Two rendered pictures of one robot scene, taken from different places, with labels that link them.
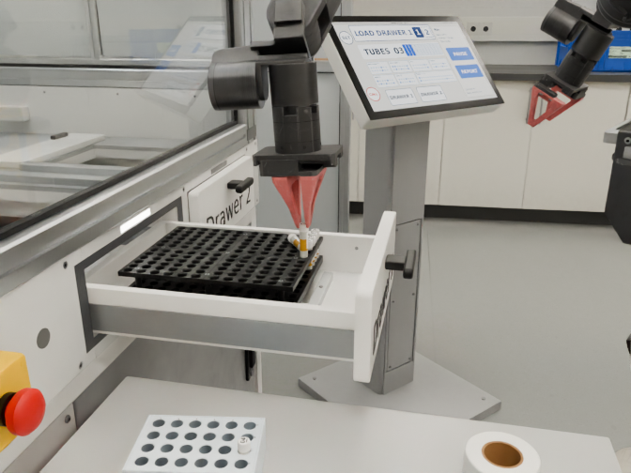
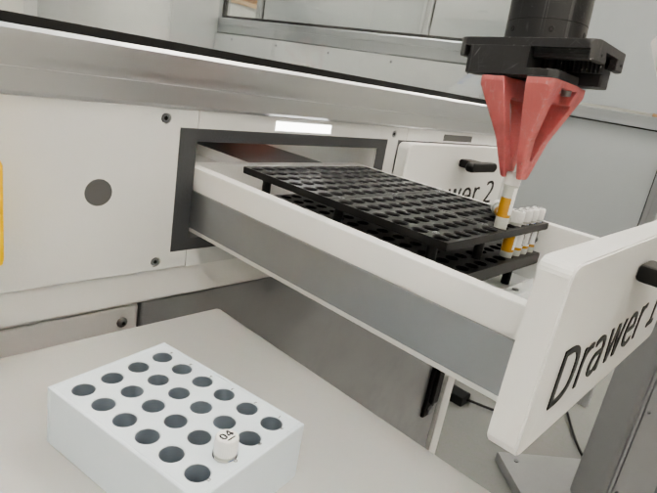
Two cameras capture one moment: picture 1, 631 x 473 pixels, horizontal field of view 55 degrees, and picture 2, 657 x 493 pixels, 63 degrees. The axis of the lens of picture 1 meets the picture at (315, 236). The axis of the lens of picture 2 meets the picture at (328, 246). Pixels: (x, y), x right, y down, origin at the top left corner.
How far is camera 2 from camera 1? 0.36 m
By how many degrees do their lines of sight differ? 27
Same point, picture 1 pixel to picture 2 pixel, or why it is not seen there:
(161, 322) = (253, 237)
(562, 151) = not seen: outside the picture
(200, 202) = (411, 157)
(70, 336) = (148, 215)
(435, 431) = not seen: outside the picture
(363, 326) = (538, 333)
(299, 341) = (418, 328)
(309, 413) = (401, 463)
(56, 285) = (142, 136)
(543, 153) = not seen: outside the picture
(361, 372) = (506, 427)
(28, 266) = (96, 80)
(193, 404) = (255, 371)
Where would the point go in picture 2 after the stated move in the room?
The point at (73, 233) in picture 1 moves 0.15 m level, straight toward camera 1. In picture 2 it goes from (195, 86) to (98, 85)
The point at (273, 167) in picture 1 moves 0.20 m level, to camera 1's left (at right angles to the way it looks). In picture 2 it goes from (488, 57) to (272, 27)
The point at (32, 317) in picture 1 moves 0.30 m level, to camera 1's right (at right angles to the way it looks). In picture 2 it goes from (85, 155) to (461, 284)
